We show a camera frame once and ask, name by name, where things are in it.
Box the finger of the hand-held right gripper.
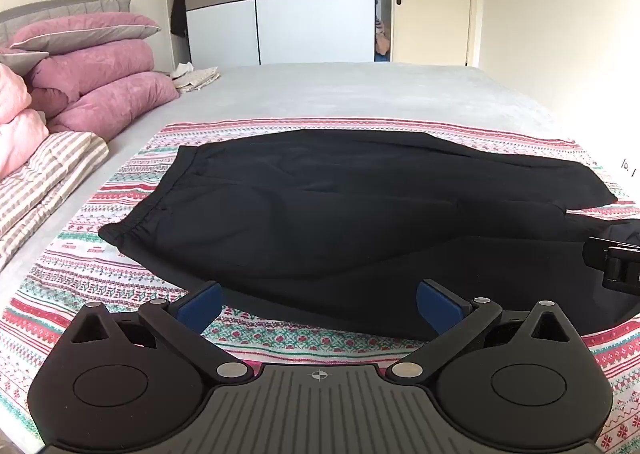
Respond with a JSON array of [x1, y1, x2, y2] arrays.
[[584, 235, 640, 292]]

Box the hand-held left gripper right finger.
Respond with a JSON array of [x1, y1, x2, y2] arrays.
[[391, 279, 583, 383]]

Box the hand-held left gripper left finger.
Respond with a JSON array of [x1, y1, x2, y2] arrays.
[[64, 280, 256, 383]]

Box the black pants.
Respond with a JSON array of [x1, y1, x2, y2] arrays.
[[98, 129, 640, 342]]

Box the red green printed blanket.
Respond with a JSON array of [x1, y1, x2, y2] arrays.
[[0, 117, 640, 454]]

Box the striped quilt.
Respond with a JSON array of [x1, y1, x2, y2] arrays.
[[0, 131, 110, 271]]

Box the large mauve pillow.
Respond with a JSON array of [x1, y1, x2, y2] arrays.
[[47, 72, 181, 133]]

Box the folded beige cloth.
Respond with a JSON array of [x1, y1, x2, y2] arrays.
[[172, 66, 221, 94]]

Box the bed with grey sheet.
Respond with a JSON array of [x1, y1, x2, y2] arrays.
[[0, 62, 581, 275]]

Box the light pink blanket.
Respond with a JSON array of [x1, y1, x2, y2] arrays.
[[0, 63, 51, 178]]

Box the mauve folded duvet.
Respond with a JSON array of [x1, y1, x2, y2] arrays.
[[27, 40, 156, 117]]

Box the pile of clothes on shelf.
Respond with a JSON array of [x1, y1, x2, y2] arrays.
[[374, 13, 391, 63]]

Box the dark hanging garment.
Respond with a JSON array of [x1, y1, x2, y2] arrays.
[[170, 0, 189, 38]]

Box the cream door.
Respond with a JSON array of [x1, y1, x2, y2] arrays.
[[391, 0, 474, 66]]

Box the mauve pillow with grey trim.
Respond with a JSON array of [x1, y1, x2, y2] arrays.
[[9, 12, 162, 56]]

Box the small grey pillow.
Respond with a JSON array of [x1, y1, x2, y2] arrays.
[[0, 48, 50, 76]]

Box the white and taupe wardrobe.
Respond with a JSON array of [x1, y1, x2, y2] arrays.
[[170, 0, 393, 69]]

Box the grey quilted pillow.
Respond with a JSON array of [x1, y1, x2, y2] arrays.
[[0, 0, 132, 35]]

